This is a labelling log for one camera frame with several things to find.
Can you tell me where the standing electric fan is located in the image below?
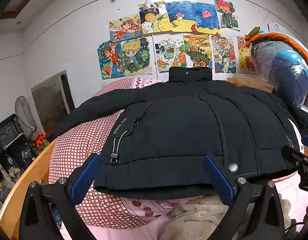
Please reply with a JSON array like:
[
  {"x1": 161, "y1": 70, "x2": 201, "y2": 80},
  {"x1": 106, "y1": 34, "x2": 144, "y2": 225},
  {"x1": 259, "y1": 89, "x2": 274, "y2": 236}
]
[{"x1": 14, "y1": 96, "x2": 37, "y2": 140}]

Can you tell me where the blue sea yellow sand painting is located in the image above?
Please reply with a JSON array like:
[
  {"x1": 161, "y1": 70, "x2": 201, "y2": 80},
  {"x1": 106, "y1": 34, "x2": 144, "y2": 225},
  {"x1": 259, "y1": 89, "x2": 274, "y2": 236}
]
[{"x1": 165, "y1": 1, "x2": 221, "y2": 35}]

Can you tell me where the fruit and drink drawing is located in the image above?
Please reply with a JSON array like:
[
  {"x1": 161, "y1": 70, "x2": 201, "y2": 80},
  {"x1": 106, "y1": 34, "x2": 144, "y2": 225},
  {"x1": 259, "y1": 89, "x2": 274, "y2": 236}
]
[{"x1": 155, "y1": 34, "x2": 187, "y2": 73}]

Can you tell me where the grey door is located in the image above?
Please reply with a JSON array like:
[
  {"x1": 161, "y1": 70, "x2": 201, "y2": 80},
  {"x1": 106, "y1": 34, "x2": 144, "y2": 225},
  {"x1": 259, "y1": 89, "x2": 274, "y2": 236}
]
[{"x1": 31, "y1": 70, "x2": 75, "y2": 134}]

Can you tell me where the pink apple-print bed sheet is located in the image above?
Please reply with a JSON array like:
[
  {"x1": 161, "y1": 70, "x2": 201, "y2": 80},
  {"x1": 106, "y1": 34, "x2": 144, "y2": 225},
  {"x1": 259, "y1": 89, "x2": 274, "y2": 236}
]
[{"x1": 59, "y1": 76, "x2": 308, "y2": 240}]

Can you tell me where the red-haired character drawing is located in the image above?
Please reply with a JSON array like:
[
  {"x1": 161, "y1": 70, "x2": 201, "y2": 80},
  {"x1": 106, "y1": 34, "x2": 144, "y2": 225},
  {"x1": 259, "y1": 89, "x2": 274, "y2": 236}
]
[{"x1": 214, "y1": 0, "x2": 240, "y2": 30}]

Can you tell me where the black yellow moon drawing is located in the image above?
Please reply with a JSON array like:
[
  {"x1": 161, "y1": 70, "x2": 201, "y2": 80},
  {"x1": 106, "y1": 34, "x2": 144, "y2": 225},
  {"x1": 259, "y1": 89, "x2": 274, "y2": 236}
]
[{"x1": 138, "y1": 1, "x2": 171, "y2": 34}]

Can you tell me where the red white checkered quilt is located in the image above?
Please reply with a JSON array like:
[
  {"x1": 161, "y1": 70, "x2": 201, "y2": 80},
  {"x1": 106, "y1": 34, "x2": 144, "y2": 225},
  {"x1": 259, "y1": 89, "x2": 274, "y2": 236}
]
[{"x1": 48, "y1": 77, "x2": 155, "y2": 228}]

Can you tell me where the swimming girl drawing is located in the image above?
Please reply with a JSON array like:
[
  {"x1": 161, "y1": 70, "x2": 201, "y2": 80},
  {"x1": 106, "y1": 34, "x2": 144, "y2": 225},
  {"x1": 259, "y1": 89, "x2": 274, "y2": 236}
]
[{"x1": 97, "y1": 41, "x2": 125, "y2": 80}]

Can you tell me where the yellow bear drawing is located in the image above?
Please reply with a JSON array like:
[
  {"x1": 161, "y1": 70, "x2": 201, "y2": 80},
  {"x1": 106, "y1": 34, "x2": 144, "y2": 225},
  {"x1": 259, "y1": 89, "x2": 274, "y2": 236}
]
[{"x1": 237, "y1": 36, "x2": 255, "y2": 72}]

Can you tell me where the blond chibi boy drawing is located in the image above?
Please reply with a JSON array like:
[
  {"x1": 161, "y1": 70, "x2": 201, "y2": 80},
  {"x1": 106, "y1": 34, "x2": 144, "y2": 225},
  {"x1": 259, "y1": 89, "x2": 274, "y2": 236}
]
[{"x1": 120, "y1": 37, "x2": 152, "y2": 77}]

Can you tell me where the red festive doodle drawing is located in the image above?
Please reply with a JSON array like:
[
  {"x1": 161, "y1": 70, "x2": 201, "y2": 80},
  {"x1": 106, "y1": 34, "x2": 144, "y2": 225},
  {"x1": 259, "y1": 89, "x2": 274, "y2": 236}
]
[{"x1": 211, "y1": 35, "x2": 236, "y2": 74}]

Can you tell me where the orange dice toy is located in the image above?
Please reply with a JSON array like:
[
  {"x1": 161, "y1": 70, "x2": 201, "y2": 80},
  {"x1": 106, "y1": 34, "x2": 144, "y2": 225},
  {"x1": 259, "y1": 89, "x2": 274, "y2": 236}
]
[{"x1": 31, "y1": 133, "x2": 46, "y2": 149}]

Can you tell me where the anime girl drawing top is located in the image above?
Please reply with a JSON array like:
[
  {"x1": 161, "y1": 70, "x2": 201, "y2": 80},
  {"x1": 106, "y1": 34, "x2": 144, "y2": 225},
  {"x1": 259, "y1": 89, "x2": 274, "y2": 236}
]
[{"x1": 109, "y1": 14, "x2": 143, "y2": 42}]

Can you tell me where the orange landscape painting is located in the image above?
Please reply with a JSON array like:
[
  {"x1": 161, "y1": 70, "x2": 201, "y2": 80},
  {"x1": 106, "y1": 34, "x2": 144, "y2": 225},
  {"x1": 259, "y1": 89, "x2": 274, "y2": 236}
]
[{"x1": 183, "y1": 34, "x2": 213, "y2": 68}]

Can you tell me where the black plastic crate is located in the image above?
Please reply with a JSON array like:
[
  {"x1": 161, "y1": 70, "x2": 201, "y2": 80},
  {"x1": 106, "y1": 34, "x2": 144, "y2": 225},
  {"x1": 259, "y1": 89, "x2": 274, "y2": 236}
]
[{"x1": 0, "y1": 114, "x2": 24, "y2": 149}]

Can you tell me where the beige fleece blanket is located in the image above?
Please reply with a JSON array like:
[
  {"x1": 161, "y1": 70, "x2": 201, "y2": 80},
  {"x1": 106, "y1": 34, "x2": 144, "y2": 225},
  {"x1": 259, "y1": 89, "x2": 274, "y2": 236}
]
[{"x1": 158, "y1": 193, "x2": 292, "y2": 240}]

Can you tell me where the black puffer jacket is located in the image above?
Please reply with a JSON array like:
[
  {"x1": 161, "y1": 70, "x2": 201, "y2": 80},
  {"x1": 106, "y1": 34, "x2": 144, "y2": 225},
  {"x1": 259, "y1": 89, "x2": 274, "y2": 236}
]
[{"x1": 47, "y1": 67, "x2": 308, "y2": 199}]

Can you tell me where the plastic-wrapped bedding bundle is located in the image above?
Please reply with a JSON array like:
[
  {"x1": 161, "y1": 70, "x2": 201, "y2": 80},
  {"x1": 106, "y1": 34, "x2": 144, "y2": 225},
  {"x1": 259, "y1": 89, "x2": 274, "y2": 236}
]
[{"x1": 251, "y1": 40, "x2": 308, "y2": 108}]

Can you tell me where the orange blue sleeping bag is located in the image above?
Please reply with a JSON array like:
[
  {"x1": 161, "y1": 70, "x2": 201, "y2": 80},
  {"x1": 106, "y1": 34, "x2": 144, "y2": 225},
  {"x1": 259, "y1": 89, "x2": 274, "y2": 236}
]
[{"x1": 245, "y1": 27, "x2": 308, "y2": 67}]

